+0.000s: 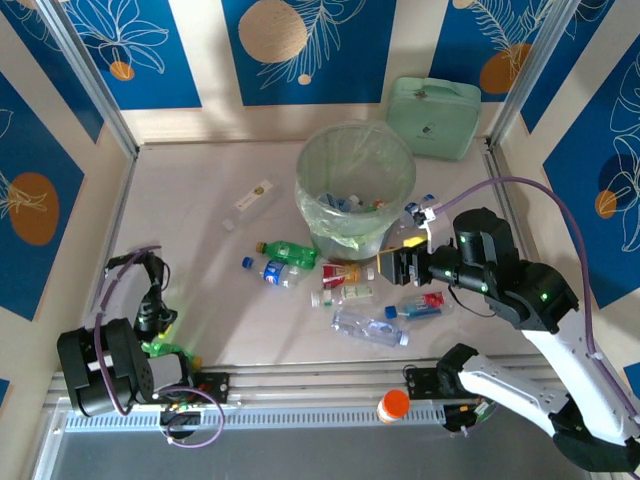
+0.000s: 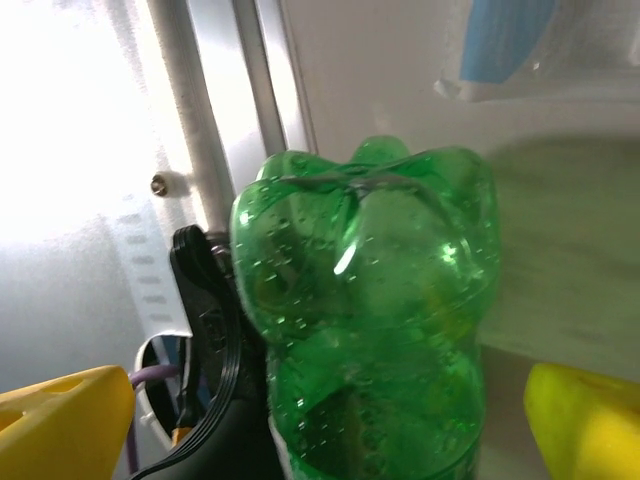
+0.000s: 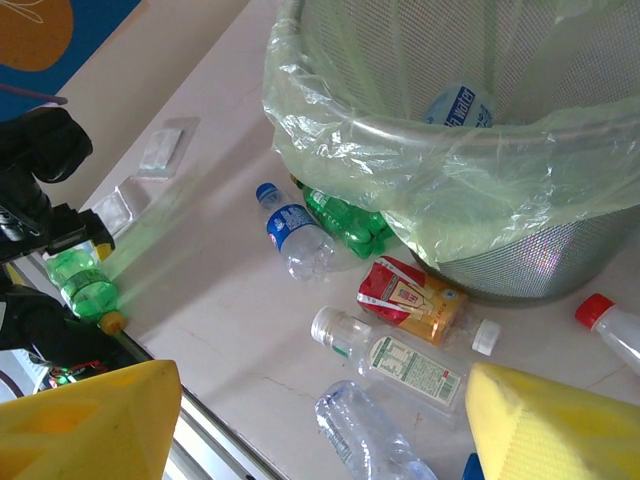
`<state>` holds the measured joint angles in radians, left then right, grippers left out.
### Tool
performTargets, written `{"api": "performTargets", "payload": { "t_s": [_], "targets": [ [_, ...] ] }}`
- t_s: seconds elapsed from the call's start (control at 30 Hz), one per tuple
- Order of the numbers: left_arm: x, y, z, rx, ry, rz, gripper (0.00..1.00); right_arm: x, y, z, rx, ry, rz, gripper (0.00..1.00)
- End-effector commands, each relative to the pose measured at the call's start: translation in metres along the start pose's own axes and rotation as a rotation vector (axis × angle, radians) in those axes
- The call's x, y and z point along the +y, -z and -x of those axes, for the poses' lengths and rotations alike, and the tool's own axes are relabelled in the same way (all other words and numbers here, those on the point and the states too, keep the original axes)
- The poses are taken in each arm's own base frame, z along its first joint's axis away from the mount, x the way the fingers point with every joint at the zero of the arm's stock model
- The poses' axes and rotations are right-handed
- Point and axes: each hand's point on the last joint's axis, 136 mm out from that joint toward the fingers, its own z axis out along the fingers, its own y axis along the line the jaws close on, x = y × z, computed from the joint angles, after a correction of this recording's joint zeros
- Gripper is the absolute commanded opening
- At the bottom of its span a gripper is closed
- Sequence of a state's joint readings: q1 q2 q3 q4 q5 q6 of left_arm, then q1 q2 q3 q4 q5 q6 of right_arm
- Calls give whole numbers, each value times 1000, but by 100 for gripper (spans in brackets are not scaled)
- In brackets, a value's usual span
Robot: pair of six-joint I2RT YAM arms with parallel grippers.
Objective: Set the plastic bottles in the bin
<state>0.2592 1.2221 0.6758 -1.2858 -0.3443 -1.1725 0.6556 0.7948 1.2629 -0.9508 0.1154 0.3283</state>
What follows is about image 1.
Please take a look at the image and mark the mint green zip case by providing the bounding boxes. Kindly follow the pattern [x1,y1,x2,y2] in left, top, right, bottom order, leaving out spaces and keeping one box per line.
[385,75,482,162]

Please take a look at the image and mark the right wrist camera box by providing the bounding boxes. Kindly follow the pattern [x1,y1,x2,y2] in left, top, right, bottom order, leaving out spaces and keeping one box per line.
[412,204,442,251]

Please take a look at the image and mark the green labelled soda bottle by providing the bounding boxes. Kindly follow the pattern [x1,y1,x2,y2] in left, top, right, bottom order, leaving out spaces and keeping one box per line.
[254,239,320,269]

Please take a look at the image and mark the blue cap blue label bottle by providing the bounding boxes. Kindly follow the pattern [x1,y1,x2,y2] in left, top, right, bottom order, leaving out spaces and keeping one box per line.
[403,193,436,227]

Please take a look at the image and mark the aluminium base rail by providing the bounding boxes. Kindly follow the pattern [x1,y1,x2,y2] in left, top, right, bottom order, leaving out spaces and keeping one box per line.
[47,359,566,409]

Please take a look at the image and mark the Pepsi label clear bottle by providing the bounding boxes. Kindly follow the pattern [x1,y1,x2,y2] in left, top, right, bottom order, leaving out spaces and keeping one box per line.
[241,255,302,290]

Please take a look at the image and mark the red yellow crushed bottle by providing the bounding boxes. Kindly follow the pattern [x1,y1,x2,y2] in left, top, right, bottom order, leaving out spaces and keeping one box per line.
[321,262,377,292]

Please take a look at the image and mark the orange lid pill bottle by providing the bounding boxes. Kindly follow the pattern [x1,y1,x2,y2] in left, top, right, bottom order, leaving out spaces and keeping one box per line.
[375,388,411,425]

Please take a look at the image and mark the white slotted cable duct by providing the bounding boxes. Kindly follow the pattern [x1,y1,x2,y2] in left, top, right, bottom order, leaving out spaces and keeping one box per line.
[64,405,446,434]

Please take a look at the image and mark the red and blue label bottle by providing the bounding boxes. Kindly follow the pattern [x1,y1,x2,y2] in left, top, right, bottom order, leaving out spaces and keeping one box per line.
[383,291,456,321]

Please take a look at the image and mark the small green label bottle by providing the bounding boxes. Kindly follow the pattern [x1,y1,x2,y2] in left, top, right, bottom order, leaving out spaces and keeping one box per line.
[339,283,376,304]

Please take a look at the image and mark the large clear water bottle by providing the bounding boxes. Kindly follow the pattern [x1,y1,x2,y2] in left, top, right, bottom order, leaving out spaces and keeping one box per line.
[329,308,410,349]

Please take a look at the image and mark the translucent green trash bin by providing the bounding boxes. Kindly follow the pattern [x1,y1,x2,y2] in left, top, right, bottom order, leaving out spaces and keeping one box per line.
[294,122,418,264]
[294,122,418,251]

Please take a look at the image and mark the green bottle yellow cap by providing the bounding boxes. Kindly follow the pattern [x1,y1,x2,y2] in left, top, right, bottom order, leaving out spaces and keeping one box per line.
[141,329,202,370]

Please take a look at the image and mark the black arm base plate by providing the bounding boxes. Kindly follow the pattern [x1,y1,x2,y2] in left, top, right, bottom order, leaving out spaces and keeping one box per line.
[403,367,481,401]
[192,370,232,405]

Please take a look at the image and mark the grey metal sheet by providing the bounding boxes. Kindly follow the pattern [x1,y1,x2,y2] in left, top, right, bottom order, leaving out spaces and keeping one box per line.
[34,397,616,480]

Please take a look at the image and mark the aluminium side rail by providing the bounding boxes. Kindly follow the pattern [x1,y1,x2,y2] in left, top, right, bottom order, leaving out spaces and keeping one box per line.
[480,139,566,361]

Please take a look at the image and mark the clear square tube bottle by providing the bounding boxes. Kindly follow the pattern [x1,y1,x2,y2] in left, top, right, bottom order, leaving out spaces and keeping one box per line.
[222,178,284,232]

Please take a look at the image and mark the aluminium frame post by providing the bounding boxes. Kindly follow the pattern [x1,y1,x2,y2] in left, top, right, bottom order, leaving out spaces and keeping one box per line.
[34,0,142,161]
[487,0,585,150]

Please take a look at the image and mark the black electronics module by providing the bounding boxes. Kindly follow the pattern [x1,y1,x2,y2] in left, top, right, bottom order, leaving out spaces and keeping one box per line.
[158,402,204,442]
[442,399,496,436]

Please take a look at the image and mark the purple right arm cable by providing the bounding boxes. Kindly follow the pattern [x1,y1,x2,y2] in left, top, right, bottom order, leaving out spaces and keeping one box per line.
[433,175,640,432]

